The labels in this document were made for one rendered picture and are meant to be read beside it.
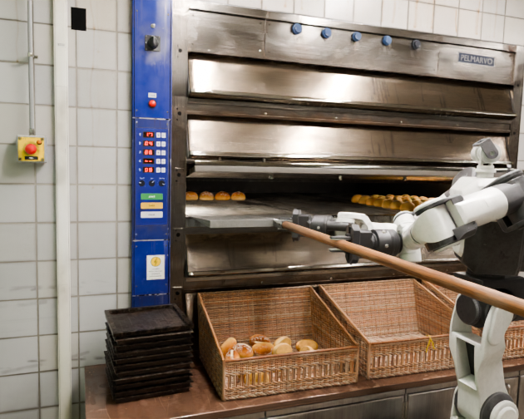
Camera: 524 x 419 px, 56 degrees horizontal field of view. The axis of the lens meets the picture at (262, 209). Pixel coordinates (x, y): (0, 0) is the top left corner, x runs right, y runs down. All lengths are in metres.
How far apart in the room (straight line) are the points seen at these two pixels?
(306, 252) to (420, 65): 1.11
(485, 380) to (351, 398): 0.51
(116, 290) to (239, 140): 0.84
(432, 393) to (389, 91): 1.40
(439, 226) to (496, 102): 1.74
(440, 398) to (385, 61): 1.56
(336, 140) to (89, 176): 1.14
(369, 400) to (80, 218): 1.36
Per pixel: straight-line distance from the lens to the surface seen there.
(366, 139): 2.50
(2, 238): 2.15
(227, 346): 2.18
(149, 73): 2.12
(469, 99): 2.88
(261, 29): 2.33
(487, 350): 1.77
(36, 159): 2.04
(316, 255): 2.40
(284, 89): 2.29
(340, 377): 2.04
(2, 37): 2.17
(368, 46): 2.56
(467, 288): 1.07
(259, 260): 2.28
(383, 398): 2.13
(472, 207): 1.37
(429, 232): 1.34
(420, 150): 2.66
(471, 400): 1.90
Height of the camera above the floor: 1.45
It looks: 6 degrees down
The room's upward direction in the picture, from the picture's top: 2 degrees clockwise
